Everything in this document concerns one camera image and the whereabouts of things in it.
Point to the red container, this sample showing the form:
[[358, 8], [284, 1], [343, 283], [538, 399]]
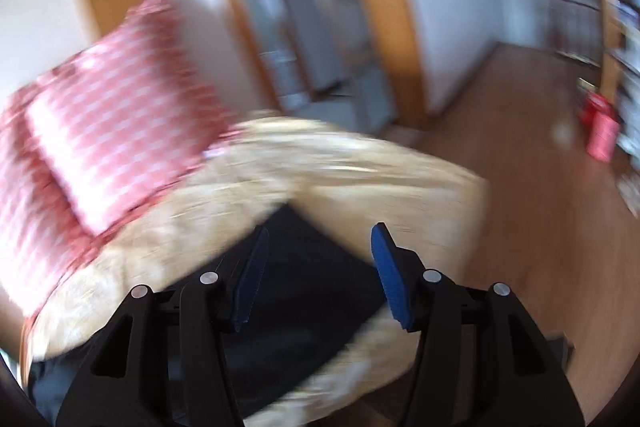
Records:
[[600, 119]]

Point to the black pants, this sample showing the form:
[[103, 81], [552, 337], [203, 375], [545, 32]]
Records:
[[173, 358]]

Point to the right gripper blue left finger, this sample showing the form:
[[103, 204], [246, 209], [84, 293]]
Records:
[[247, 276]]

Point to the cream patterned bedspread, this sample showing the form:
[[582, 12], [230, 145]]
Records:
[[341, 183]]

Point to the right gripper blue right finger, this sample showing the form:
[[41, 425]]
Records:
[[395, 267]]

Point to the polka dot pillow near window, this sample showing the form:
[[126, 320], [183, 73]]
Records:
[[43, 240]]

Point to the polka dot pillow near door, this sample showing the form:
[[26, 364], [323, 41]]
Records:
[[122, 120]]

